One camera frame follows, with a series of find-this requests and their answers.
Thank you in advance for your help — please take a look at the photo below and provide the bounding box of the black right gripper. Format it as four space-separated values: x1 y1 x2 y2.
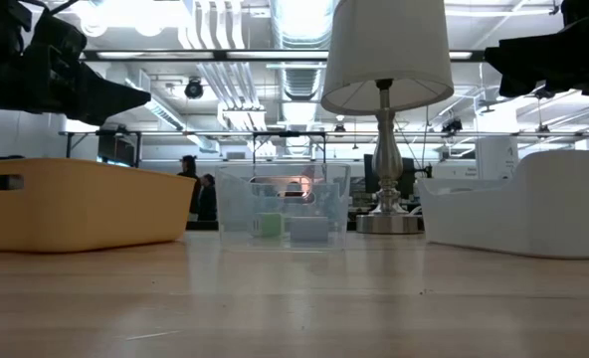
484 0 589 98

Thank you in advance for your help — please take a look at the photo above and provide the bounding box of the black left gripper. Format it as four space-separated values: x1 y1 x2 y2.
0 0 152 127

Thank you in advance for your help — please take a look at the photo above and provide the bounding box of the green charger block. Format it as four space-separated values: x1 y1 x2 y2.
252 212 285 239

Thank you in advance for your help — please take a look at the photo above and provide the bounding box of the pale blue charger block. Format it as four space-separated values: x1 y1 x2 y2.
289 215 329 244

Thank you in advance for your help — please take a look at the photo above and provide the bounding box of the yellow plastic bin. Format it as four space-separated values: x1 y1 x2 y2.
0 157 197 254

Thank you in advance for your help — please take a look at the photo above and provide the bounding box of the white plastic bin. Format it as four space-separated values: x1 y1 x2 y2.
417 148 589 260

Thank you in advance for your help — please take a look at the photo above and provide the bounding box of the clear plastic bin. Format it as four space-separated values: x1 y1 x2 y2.
214 162 352 252

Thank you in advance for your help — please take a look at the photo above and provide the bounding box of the white cabinet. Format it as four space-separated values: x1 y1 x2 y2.
476 134 520 181

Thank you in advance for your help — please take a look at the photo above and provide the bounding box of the person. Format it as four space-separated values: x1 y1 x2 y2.
198 173 219 222
176 154 201 216

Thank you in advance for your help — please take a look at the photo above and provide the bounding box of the table lamp with white shade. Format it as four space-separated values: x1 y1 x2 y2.
320 0 455 235

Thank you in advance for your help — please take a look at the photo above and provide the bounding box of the black computer monitor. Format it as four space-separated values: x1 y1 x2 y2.
363 153 418 200

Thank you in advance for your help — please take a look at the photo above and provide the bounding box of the dark wall screen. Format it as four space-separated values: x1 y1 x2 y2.
98 132 141 168

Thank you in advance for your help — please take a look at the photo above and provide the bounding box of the thin horizontal ceiling rail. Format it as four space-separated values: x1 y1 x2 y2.
58 129 589 139

